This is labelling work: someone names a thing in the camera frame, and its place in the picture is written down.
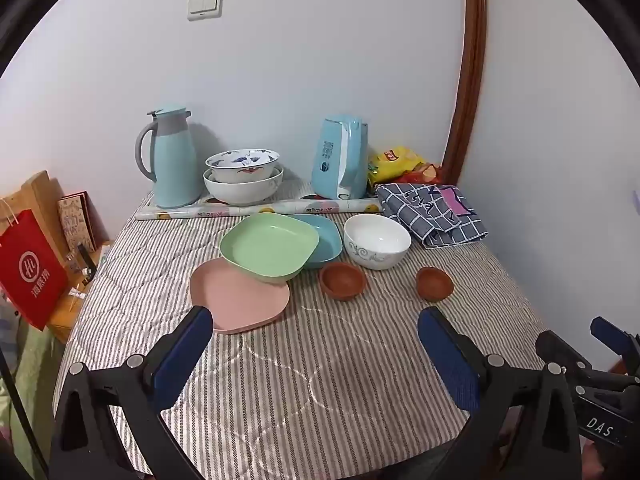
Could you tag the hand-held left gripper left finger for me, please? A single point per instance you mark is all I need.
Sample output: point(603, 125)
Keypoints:
point(182, 355)

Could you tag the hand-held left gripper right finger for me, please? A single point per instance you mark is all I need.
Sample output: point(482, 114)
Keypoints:
point(445, 355)

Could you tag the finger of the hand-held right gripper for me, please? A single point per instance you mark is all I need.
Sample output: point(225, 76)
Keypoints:
point(560, 345)
point(612, 335)

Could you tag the small brown wooden bowl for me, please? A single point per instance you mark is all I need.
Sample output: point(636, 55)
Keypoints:
point(434, 284)
point(342, 280)

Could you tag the light green square plate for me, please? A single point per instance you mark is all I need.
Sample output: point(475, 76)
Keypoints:
point(267, 245)

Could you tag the light blue square plate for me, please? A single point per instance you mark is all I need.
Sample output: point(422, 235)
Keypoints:
point(327, 240)

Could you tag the pink square plate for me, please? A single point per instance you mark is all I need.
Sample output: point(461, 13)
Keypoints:
point(240, 300)

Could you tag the wooden side table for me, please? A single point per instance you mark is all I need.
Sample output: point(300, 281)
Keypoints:
point(70, 305)

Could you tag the striped quilted tablecloth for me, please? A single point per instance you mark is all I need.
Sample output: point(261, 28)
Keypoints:
point(310, 375)

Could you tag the small dark bottle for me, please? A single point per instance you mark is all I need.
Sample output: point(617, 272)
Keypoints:
point(86, 262)

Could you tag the white bowl with grey swirls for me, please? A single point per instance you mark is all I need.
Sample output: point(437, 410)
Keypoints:
point(376, 240)

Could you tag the blue checked cloth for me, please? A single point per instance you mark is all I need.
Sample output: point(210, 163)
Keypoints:
point(430, 215)

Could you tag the light green cloth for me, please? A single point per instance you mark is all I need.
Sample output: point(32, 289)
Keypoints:
point(30, 375)

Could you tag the rolled fruit print mat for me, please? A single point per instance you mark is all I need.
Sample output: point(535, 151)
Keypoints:
point(250, 208)

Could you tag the patterned brown box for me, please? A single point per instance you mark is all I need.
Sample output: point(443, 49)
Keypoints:
point(77, 220)

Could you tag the large white bowl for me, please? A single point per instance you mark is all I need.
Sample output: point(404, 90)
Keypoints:
point(240, 191)

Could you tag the red paper bag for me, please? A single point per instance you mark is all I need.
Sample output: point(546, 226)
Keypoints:
point(30, 270)

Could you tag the red snack bag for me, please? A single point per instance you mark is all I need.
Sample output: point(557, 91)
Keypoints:
point(425, 175)

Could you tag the light blue thermos jug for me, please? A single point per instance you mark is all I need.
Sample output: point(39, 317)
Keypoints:
point(175, 165)

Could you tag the yellow chips bag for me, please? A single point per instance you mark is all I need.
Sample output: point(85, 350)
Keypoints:
point(395, 162)

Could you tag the white bowl with fish print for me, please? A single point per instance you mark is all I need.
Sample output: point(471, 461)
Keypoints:
point(240, 160)

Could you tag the brown paper bag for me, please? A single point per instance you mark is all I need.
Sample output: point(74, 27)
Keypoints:
point(42, 200)

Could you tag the light blue electric kettle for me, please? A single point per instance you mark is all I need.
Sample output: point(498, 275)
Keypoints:
point(335, 160)

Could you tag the brown wooden door frame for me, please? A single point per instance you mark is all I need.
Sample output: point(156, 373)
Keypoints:
point(472, 60)

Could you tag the white wall light switch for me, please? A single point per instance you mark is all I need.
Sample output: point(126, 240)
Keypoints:
point(205, 4)

